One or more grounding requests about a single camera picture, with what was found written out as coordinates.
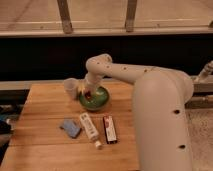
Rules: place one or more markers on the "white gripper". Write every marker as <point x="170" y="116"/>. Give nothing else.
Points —
<point x="91" y="82"/>

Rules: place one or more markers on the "red pepper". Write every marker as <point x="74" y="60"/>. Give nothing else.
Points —
<point x="88" y="95"/>

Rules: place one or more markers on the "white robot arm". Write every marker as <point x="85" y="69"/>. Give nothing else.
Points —
<point x="158" y="105"/>

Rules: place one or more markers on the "green ceramic bowl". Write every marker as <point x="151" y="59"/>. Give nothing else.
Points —
<point x="99" y="99"/>

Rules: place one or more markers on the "translucent plastic cup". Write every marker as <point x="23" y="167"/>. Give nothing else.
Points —
<point x="71" y="87"/>

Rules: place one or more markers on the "blue sponge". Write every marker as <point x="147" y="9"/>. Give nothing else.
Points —
<point x="70" y="128"/>

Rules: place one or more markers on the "white tube with cap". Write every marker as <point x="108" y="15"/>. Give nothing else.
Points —
<point x="90" y="129"/>

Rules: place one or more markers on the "black and red box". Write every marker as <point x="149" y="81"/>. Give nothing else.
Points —
<point x="110" y="133"/>

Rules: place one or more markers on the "left metal post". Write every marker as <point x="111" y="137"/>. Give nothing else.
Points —
<point x="65" y="16"/>

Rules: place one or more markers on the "metal post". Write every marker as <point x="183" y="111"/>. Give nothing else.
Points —
<point x="65" y="16"/>
<point x="130" y="15"/>

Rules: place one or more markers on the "right metal post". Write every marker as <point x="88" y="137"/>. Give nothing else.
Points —
<point x="130" y="15"/>

